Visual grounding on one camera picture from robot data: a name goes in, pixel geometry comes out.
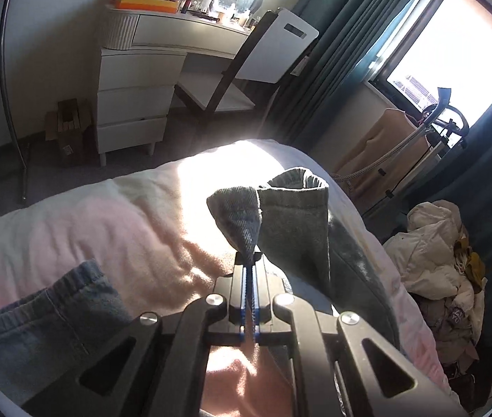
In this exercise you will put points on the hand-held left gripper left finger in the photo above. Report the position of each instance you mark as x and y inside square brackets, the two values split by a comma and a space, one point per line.
[244, 312]

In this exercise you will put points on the wide teal curtain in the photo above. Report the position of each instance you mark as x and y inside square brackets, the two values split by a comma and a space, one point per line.
[480, 173]

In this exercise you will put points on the grey crumpled clothes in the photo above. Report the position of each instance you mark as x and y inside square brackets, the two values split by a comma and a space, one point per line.
[459, 325]

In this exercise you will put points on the pink and white blanket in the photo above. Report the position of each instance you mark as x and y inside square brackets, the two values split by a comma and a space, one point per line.
[119, 226]

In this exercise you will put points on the white dressing table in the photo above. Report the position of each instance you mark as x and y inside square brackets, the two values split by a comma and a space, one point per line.
[141, 74]

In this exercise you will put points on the white chair with dark frame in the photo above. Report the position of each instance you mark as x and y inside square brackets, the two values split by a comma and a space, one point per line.
[272, 43]

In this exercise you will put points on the curved metal lamp pole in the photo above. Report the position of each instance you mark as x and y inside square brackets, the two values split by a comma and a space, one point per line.
[6, 74]

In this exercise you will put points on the garment steamer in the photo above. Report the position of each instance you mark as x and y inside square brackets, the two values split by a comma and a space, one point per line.
[441, 117]

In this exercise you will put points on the mustard yellow garment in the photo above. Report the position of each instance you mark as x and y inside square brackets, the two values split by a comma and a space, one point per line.
[474, 265]

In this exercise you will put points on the window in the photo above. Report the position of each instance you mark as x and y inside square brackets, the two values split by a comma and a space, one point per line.
[454, 52]

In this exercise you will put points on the orange box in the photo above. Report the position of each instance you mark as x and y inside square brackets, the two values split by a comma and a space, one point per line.
[146, 3]

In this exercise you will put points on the grey-blue denim jeans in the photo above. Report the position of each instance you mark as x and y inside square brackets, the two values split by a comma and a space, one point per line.
[293, 234]

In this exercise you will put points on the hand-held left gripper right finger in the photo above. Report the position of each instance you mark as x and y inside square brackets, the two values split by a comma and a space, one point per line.
[259, 312]

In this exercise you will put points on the narrow teal curtain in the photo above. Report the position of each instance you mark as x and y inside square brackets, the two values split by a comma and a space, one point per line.
[332, 43]

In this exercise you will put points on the cardboard box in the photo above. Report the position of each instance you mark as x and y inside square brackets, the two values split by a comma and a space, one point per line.
[67, 126]

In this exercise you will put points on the cluster of cosmetic bottles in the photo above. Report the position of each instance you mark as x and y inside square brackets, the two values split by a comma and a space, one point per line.
[224, 8]

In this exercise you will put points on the white down jacket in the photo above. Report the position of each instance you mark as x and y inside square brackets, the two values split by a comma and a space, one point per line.
[428, 247]

